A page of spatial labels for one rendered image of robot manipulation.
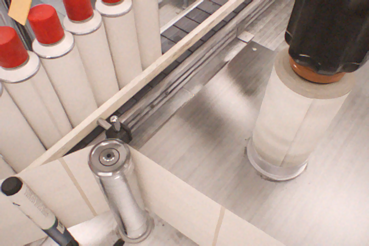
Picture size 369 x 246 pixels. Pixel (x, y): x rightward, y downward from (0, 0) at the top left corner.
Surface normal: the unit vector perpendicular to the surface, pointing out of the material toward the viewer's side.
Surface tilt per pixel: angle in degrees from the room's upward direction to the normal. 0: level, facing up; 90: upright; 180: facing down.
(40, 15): 2
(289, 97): 92
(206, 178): 0
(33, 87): 90
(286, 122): 92
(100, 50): 90
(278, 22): 0
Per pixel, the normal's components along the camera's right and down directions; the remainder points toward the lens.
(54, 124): 0.73, 0.56
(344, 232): 0.00, -0.58
